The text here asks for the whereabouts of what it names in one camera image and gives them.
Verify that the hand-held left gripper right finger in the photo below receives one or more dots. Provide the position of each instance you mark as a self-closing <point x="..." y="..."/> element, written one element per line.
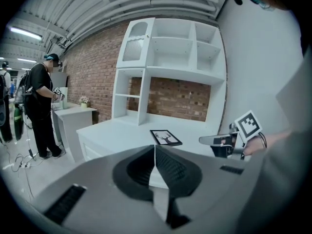
<point x="207" y="179"/>

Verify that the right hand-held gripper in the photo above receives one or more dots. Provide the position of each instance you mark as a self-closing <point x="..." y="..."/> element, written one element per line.
<point x="248" y="125"/>

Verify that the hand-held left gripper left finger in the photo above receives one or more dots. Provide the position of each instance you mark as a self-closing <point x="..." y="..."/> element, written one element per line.
<point x="97" y="179"/>

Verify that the framed deer antler picture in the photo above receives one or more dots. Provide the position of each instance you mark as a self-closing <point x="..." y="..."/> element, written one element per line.
<point x="165" y="138"/>

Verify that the person's right forearm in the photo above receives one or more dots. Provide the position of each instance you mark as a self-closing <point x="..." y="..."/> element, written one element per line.
<point x="275" y="139"/>

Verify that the white desk with drawers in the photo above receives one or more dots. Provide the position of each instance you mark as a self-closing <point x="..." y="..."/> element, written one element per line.
<point x="122" y="135"/>

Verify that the white cabinet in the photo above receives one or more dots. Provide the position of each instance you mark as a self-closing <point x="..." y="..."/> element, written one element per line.
<point x="73" y="116"/>

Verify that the white shelf unit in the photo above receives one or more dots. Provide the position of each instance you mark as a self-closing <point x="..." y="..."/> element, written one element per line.
<point x="170" y="72"/>

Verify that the black power adapter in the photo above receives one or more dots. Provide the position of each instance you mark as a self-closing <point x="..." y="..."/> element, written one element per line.
<point x="30" y="152"/>

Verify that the white power strip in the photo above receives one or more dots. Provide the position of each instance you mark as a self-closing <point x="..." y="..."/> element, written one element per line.
<point x="24" y="165"/>

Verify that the pink flower bouquet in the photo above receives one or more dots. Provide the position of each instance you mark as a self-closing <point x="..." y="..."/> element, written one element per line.
<point x="84" y="102"/>

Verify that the white cylinder container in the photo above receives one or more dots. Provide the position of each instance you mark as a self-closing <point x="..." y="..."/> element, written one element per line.
<point x="64" y="97"/>

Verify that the green black bag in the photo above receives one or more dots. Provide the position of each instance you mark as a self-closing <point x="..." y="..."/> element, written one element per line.
<point x="18" y="123"/>

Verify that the row of white ceiling pipes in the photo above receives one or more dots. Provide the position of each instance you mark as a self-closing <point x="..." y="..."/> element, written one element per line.
<point x="158" y="1"/>

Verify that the ceiling light tube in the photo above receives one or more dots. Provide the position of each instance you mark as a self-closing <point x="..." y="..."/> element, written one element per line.
<point x="25" y="32"/>

